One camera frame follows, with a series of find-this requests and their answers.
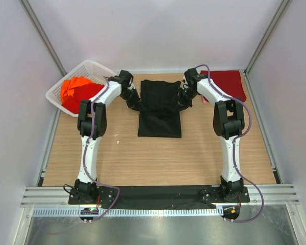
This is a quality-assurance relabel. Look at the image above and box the orange t-shirt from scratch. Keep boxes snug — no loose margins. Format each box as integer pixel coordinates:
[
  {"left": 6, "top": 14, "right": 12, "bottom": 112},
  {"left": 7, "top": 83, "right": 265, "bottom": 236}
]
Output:
[{"left": 60, "top": 77, "right": 92, "bottom": 100}]

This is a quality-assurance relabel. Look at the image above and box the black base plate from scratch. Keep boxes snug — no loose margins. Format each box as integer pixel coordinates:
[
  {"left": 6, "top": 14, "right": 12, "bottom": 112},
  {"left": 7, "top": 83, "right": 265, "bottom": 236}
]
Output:
[{"left": 68, "top": 185, "right": 250, "bottom": 210}]

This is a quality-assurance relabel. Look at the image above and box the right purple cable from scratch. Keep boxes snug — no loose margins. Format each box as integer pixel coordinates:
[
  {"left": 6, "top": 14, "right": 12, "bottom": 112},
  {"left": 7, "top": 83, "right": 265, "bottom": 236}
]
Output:
[{"left": 195, "top": 63, "right": 265, "bottom": 223}]

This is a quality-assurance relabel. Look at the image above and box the aluminium frame rail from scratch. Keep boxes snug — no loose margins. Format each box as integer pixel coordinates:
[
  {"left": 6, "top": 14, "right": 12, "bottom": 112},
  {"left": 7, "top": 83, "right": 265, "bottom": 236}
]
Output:
[{"left": 21, "top": 184, "right": 299, "bottom": 207}]

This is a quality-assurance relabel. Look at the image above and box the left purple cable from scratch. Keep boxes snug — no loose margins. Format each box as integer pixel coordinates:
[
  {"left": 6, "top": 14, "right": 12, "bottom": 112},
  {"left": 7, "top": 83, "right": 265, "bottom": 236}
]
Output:
[{"left": 44, "top": 76, "right": 120, "bottom": 234}]

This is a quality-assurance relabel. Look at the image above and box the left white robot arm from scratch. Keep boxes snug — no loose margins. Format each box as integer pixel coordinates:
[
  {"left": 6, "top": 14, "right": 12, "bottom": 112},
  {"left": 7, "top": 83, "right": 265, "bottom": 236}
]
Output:
[{"left": 69, "top": 70, "right": 141, "bottom": 204}]

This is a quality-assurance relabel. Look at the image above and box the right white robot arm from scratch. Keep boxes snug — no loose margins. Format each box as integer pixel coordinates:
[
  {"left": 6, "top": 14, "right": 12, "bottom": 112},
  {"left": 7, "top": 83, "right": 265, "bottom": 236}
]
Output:
[{"left": 178, "top": 68, "right": 245, "bottom": 202}]

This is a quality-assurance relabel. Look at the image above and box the folded dark red t-shirt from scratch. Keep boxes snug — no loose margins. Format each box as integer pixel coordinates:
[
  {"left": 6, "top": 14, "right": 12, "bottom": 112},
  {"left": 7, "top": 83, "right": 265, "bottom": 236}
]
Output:
[{"left": 210, "top": 70, "right": 247, "bottom": 102}]

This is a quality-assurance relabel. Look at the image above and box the white slotted cable duct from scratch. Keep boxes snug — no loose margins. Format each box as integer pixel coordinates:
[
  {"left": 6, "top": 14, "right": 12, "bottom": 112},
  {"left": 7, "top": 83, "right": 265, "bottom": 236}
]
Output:
[{"left": 32, "top": 206, "right": 223, "bottom": 218}]

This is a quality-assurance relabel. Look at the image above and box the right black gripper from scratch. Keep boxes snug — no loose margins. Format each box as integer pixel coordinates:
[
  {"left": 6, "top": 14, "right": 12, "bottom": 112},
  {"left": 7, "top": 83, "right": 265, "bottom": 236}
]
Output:
[{"left": 174, "top": 87, "right": 199, "bottom": 113}]

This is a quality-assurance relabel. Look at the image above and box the purple cable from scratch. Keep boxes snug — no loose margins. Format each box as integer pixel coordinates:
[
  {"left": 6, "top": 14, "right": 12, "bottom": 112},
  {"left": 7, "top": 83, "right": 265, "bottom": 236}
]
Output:
[
  {"left": 195, "top": 63, "right": 265, "bottom": 223},
  {"left": 44, "top": 76, "right": 120, "bottom": 234}
]

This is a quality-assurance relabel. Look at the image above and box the black t-shirt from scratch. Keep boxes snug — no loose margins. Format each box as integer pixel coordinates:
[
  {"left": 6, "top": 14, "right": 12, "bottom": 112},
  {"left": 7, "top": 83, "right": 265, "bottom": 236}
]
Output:
[{"left": 137, "top": 80, "right": 183, "bottom": 138}]

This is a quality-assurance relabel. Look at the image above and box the white plastic basket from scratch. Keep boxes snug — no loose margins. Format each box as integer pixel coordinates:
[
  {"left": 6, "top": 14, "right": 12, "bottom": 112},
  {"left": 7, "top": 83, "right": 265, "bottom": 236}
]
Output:
[{"left": 45, "top": 60, "right": 117, "bottom": 117}]

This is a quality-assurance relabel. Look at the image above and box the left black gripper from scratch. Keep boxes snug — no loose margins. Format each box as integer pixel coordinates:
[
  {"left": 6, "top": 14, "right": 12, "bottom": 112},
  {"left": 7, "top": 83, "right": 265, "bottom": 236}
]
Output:
[{"left": 119, "top": 89, "right": 145, "bottom": 113}]

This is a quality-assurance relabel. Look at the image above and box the red t-shirt in basket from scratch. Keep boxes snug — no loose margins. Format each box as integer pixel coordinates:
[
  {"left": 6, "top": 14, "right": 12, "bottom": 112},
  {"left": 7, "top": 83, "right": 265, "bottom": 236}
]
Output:
[{"left": 62, "top": 83, "right": 104, "bottom": 114}]

